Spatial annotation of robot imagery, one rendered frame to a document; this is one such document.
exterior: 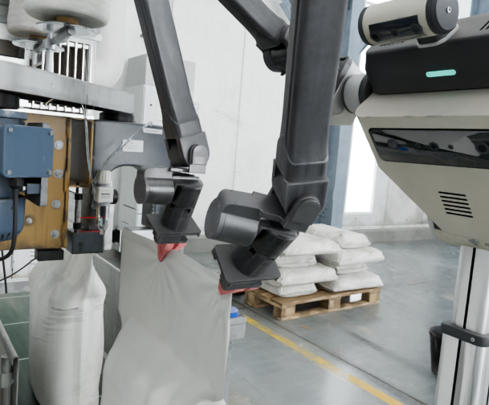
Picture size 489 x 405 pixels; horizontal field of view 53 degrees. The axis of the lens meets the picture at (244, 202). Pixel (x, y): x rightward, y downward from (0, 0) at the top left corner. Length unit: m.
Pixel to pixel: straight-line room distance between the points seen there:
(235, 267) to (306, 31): 0.36
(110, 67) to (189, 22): 1.77
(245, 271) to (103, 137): 0.63
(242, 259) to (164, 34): 0.44
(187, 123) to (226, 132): 5.24
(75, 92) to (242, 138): 5.24
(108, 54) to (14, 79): 3.53
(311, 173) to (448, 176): 0.45
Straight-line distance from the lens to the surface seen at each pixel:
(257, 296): 4.13
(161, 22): 0.94
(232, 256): 0.75
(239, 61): 6.32
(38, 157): 0.97
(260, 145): 6.47
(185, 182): 0.95
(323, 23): 0.56
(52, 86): 1.07
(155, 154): 1.31
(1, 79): 0.99
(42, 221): 1.24
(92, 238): 1.27
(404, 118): 0.99
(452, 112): 0.94
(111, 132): 1.26
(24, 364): 2.24
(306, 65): 0.57
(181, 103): 0.94
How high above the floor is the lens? 1.29
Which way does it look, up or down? 6 degrees down
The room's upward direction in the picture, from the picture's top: 5 degrees clockwise
